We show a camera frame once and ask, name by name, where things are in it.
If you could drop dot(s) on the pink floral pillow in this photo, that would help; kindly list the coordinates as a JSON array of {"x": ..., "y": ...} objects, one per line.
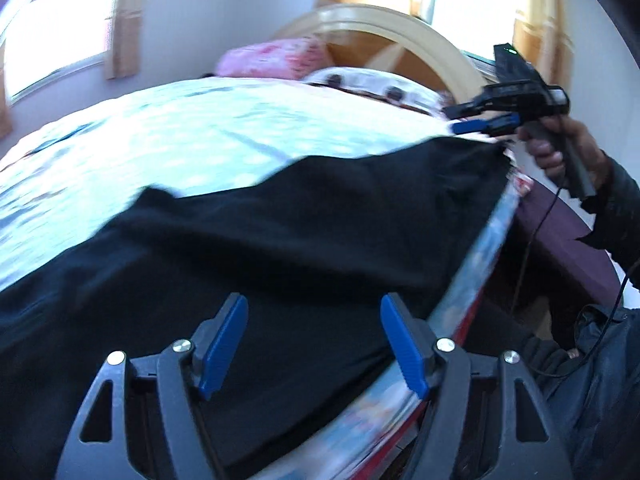
[{"x": 272, "y": 57}]

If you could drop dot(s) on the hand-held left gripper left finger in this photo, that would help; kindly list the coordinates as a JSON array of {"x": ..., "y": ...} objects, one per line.
[{"x": 225, "y": 345}]

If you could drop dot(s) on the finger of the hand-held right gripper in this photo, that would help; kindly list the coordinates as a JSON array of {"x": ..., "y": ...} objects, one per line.
[
  {"x": 467, "y": 106},
  {"x": 482, "y": 125}
]

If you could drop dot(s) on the wooden arched headboard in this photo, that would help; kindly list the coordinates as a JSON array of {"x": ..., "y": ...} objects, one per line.
[{"x": 430, "y": 42}]

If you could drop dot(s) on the black pants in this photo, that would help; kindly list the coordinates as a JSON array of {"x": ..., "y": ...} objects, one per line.
[{"x": 275, "y": 240}]

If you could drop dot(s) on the person's right hand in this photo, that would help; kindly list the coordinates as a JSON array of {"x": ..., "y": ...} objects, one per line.
[{"x": 547, "y": 155}]

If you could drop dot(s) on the dark purple cloth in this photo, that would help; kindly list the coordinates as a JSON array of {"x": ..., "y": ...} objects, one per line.
[{"x": 570, "y": 240}]

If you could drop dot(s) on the white pillow with dark spots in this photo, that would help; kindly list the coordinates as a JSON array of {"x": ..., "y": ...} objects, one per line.
[{"x": 365, "y": 82}]

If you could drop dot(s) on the bright side window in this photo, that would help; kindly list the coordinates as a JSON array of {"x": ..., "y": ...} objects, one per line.
[{"x": 55, "y": 25}]

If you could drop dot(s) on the person's right forearm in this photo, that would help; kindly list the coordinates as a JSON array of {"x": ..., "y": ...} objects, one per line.
[{"x": 617, "y": 205}]

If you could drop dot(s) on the light blue printed blanket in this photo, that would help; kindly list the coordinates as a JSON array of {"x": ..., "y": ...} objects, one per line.
[{"x": 200, "y": 130}]

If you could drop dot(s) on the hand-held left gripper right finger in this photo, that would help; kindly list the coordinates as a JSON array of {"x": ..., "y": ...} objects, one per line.
[{"x": 402, "y": 345}]

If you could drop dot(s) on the person's dark jacket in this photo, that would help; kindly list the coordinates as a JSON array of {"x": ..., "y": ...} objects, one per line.
[{"x": 600, "y": 400}]

